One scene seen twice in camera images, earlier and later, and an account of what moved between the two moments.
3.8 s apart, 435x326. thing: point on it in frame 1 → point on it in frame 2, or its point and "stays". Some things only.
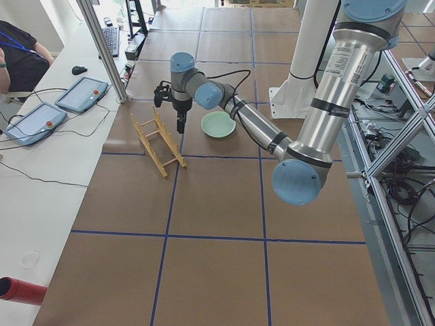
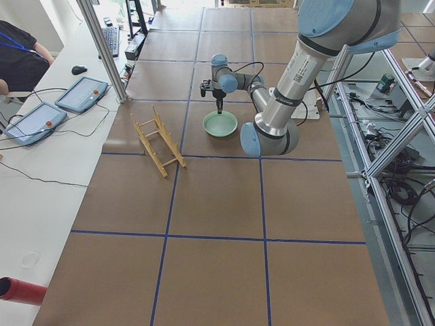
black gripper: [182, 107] → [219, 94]
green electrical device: [387, 83] stays
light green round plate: [217, 124] stays
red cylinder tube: [19, 291] stays
